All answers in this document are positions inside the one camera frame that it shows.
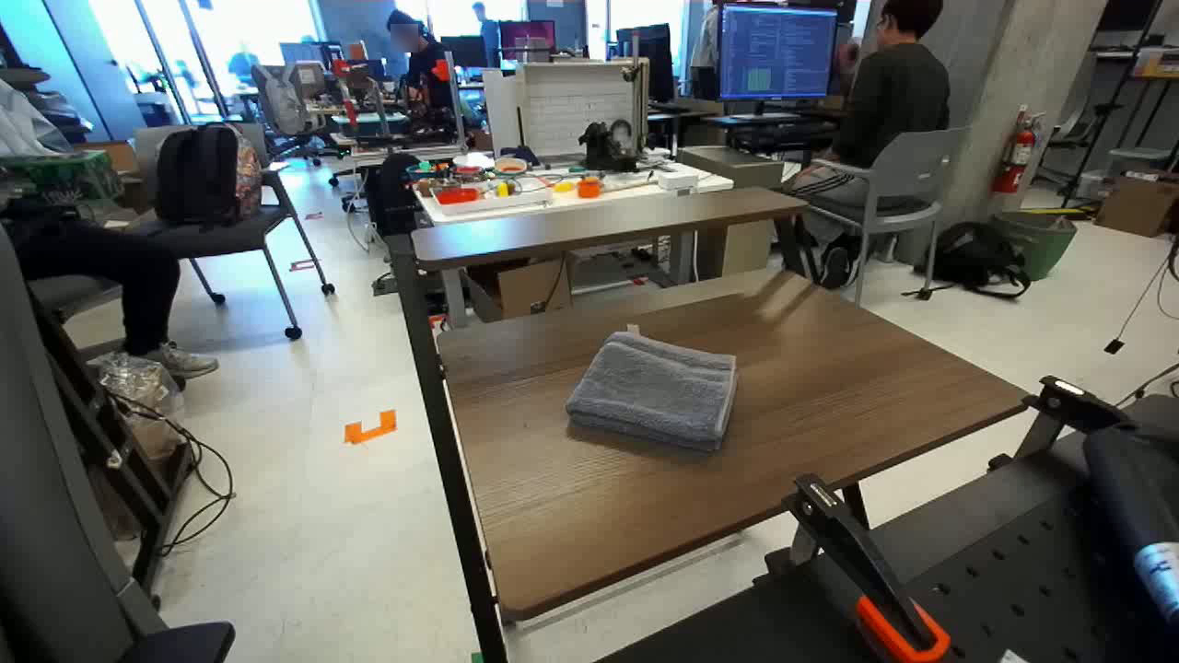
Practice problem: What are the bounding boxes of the white upright panel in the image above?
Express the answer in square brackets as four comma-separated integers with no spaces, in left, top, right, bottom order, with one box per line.
[511,56,653,163]

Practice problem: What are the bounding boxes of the black tape dispenser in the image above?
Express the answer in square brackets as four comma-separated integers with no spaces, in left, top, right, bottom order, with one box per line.
[574,114,645,177]

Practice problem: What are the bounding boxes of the black backpack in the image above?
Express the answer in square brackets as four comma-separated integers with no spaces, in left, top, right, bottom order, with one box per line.
[154,123,266,231]

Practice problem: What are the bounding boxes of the grey concrete column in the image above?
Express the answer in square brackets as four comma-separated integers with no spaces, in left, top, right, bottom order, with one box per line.
[922,0,1112,227]

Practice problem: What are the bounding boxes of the white board with items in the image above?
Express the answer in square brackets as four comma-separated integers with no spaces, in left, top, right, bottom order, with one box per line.
[413,152,737,227]

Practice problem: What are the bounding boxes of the thin black floor cable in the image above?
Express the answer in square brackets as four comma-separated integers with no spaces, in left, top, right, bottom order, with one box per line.
[154,419,240,559]

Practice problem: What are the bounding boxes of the seated person dark sweater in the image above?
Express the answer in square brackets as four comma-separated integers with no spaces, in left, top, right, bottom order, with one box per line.
[828,0,960,174]

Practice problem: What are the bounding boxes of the standing person black shirt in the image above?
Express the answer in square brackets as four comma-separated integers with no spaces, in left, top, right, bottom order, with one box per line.
[384,6,462,128]

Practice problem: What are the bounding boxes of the small monitor pink screen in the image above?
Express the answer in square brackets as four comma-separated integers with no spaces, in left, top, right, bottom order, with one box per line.
[493,16,563,67]

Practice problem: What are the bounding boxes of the brown cardboard box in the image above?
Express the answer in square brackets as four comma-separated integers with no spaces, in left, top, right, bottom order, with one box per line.
[1095,168,1179,238]

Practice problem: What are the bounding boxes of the computer monitor blue screen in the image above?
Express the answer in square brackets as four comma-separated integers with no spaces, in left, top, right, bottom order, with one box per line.
[715,0,843,112]

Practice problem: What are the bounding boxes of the thin black tripod leg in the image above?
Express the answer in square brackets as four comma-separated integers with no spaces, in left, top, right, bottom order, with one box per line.
[1100,237,1179,360]

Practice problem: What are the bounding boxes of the seated person black trousers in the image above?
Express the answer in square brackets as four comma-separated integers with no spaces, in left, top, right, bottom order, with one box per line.
[0,77,224,415]

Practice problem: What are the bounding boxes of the red fire extinguisher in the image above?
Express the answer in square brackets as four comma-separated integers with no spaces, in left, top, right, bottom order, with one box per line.
[988,104,1043,201]

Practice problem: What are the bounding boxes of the orange floor tape marker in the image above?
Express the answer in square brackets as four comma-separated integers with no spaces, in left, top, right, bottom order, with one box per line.
[341,410,401,451]

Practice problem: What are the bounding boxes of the grey office chair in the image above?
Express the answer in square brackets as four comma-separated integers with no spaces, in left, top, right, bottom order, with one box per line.
[785,126,968,307]

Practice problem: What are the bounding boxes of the black bag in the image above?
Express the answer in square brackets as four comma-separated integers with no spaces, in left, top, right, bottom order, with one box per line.
[929,217,1034,301]

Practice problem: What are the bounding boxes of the grey towel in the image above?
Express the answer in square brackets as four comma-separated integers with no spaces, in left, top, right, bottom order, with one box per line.
[563,319,742,457]

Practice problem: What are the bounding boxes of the black shelving rack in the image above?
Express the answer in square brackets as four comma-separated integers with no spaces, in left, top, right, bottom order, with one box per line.
[1060,0,1179,206]

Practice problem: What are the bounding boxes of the cardboard box with black print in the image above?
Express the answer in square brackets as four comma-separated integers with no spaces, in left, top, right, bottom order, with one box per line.
[463,250,574,328]

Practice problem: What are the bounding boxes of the long wooden table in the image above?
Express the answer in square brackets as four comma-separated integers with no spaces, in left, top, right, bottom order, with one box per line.
[408,185,811,331]

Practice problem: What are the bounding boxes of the dark grey chair back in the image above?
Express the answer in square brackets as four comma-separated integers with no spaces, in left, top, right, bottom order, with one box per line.
[0,226,240,663]

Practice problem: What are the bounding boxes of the black chair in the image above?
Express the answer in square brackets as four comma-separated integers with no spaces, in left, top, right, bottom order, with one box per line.
[118,166,341,346]

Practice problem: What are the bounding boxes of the green basket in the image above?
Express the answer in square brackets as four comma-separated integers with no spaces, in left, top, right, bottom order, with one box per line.
[993,206,1082,285]

